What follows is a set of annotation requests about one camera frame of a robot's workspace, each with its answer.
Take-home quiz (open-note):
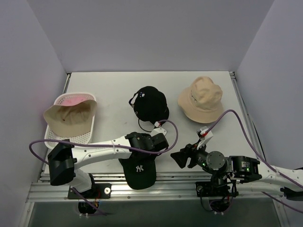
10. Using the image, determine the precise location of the dark green cap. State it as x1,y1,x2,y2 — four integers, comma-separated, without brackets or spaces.
119,152,157,190

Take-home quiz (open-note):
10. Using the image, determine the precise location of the black baseball cap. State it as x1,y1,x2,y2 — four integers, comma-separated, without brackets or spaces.
128,86,169,124

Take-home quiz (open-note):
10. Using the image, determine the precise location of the beige bucket hat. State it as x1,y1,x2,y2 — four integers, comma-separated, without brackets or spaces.
178,77,224,124

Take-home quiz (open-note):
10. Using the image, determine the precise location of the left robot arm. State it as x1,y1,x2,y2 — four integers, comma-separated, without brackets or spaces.
48,132,169,198

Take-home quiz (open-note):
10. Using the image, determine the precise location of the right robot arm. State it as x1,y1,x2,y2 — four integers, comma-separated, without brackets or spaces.
170,144,303,201

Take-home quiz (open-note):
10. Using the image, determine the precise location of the pink cap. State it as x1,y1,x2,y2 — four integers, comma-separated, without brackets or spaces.
44,97,97,138

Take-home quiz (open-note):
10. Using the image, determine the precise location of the white plastic basket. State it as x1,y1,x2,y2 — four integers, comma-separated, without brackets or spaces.
44,93,96,149

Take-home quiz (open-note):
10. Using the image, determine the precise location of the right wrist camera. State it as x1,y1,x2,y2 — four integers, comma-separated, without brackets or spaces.
196,126,213,149

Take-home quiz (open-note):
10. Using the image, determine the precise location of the black wire hat stand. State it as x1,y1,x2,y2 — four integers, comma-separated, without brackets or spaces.
138,119,161,132

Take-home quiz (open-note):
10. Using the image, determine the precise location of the aluminium front rail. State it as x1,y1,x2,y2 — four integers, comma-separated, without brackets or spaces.
26,174,282,203

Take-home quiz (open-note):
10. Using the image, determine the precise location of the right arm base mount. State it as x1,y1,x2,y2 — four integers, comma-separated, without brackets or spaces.
195,174,239,213

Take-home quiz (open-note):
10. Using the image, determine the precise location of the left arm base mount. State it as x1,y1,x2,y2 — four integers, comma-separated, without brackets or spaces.
68,182,112,218

